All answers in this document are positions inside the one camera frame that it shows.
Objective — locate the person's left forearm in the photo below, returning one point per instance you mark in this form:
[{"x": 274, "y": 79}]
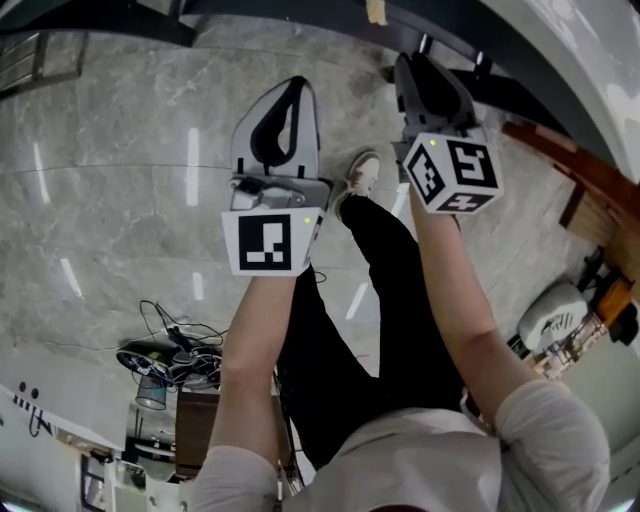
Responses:
[{"x": 255, "y": 350}]

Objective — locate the wooden slatted rack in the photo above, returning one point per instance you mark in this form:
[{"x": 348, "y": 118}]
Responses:
[{"x": 590, "y": 220}]

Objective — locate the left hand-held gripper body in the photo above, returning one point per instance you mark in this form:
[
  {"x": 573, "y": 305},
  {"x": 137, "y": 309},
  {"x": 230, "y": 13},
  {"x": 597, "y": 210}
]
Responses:
[{"x": 265, "y": 242}]

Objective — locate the person's black trousers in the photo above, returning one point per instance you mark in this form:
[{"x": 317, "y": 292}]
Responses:
[{"x": 380, "y": 320}]

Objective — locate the person's white sneaker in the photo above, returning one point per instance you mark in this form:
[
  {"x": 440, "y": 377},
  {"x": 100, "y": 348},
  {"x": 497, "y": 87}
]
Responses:
[{"x": 362, "y": 175}]

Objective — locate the person's white shirt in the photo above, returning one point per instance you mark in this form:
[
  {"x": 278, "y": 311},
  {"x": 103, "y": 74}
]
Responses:
[{"x": 425, "y": 460}]

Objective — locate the red-brown wooden vanity cabinet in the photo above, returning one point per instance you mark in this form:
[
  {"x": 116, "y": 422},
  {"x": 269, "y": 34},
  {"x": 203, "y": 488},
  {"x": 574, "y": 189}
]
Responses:
[{"x": 575, "y": 165}]

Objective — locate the black mesh bin teal contents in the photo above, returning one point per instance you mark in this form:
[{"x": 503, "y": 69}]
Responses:
[{"x": 152, "y": 392}]

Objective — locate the wooden spatula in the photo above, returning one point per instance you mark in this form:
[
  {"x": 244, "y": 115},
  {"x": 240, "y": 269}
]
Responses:
[{"x": 376, "y": 12}]

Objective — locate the dark brown wooden cabinet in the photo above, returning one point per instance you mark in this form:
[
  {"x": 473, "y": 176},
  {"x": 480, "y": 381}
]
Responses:
[{"x": 197, "y": 435}]

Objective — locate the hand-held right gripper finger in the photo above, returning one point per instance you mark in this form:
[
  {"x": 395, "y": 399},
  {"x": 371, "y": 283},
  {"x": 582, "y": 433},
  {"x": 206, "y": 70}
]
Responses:
[
  {"x": 445, "y": 90},
  {"x": 406, "y": 95}
]

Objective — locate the person's right forearm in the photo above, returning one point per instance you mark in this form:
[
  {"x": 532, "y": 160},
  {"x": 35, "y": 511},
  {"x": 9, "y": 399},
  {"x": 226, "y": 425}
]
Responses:
[{"x": 460, "y": 280}]

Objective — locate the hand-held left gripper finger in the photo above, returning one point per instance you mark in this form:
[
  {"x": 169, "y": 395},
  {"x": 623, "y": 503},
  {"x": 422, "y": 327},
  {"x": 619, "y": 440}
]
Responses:
[
  {"x": 307, "y": 145},
  {"x": 242, "y": 145}
]

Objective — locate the large white sink basin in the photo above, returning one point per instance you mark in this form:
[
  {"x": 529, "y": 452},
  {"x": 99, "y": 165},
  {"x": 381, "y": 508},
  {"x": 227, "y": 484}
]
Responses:
[{"x": 575, "y": 60}]

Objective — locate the dark metal frame rack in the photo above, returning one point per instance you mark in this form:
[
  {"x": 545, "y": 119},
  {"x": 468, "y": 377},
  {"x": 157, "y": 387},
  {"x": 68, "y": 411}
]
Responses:
[{"x": 30, "y": 60}]

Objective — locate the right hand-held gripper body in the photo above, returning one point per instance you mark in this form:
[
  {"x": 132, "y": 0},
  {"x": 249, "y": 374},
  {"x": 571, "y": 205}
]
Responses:
[{"x": 465, "y": 170}]

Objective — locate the white power strip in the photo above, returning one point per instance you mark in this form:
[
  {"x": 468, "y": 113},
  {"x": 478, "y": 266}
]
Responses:
[{"x": 175, "y": 332}]

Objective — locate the black round labelled device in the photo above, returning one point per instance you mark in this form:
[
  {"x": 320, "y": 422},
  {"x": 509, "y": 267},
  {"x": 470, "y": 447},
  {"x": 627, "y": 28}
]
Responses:
[{"x": 137, "y": 360}]

